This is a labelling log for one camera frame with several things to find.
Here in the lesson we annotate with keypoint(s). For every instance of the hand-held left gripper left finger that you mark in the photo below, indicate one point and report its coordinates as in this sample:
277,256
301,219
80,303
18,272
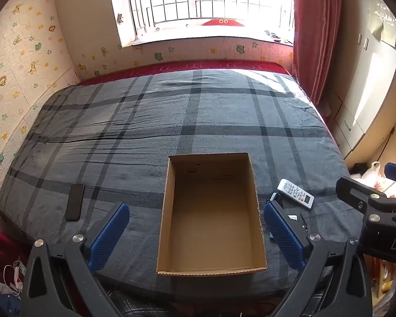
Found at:
109,237

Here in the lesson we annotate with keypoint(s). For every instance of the red curtain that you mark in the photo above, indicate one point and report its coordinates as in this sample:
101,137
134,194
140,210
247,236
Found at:
316,23

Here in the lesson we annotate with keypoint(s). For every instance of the brown cardboard box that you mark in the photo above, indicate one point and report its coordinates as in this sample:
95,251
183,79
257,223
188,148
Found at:
211,211

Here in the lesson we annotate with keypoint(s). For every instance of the white paper sheet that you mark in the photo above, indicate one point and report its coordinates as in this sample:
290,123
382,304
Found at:
384,23

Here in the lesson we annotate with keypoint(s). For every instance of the white plastic bag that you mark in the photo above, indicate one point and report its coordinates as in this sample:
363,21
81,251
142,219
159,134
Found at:
374,175

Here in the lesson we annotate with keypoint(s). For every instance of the blue cloth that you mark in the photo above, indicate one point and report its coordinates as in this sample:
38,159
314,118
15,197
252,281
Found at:
1,300

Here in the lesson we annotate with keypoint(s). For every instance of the red bed sheet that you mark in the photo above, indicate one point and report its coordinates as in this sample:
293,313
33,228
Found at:
184,66

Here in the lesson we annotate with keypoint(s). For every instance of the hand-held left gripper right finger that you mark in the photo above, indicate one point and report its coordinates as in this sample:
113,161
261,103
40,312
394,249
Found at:
283,237

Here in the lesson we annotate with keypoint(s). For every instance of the white remote control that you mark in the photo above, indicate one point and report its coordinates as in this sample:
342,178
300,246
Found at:
295,193

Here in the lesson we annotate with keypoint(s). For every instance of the grey plaid blanket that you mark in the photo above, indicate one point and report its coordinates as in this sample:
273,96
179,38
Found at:
118,122

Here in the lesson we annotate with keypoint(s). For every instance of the red patterned cloth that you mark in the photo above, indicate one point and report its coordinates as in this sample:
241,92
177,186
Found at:
222,22

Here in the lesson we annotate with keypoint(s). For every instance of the dark red cloth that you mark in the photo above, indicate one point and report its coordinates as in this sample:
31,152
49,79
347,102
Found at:
3,251

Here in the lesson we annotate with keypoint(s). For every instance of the barred window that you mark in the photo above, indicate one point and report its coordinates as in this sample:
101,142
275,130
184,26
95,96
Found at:
201,0

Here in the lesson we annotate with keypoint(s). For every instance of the white power strip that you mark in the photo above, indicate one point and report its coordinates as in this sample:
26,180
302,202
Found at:
18,272

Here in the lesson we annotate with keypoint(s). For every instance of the beige wardrobe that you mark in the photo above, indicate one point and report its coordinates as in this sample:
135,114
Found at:
359,89

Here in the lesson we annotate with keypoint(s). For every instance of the black smartphone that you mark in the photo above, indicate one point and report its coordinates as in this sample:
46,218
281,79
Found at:
75,203

